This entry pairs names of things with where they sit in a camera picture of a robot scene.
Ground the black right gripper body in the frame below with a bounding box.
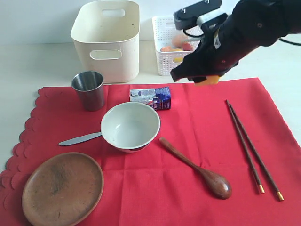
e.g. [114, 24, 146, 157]
[170, 25, 240, 83]

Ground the yellow cheese wedge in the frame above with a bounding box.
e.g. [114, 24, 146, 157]
[195, 75, 220, 86]

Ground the red sausage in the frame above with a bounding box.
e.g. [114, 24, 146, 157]
[182, 43, 194, 51]

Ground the yellow lemon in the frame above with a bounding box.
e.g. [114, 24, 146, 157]
[172, 48, 183, 63]

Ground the brown egg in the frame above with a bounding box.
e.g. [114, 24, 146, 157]
[172, 34, 187, 48]

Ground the orange fried chicken piece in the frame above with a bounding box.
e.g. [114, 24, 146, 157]
[160, 46, 173, 52]

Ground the blue white milk carton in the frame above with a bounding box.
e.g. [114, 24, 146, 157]
[129, 87, 171, 110]

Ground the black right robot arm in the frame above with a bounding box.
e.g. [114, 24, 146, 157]
[170, 0, 301, 84]

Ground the red scalloped cloth mat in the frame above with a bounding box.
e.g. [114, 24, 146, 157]
[0, 78, 301, 226]

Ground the white ceramic bowl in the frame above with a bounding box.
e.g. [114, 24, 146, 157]
[100, 102, 161, 153]

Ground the cream plastic tub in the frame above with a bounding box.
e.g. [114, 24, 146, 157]
[71, 0, 140, 83]

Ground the stainless steel cup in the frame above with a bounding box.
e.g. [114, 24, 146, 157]
[71, 71, 105, 111]

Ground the dark wooden spoon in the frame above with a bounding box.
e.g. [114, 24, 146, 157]
[159, 137, 232, 200]

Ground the left brown chopstick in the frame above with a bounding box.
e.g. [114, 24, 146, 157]
[225, 100, 265, 194]

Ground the brown chopstick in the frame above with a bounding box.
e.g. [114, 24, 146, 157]
[230, 103, 284, 201]
[225, 100, 265, 194]

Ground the silver butter knife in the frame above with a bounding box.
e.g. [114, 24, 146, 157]
[58, 132, 102, 146]

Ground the right brown chopstick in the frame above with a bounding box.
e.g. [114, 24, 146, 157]
[230, 103, 284, 201]

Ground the brown wooden plate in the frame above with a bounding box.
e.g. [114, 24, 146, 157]
[22, 152, 104, 226]

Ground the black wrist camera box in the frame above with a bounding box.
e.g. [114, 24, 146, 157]
[173, 0, 222, 30]

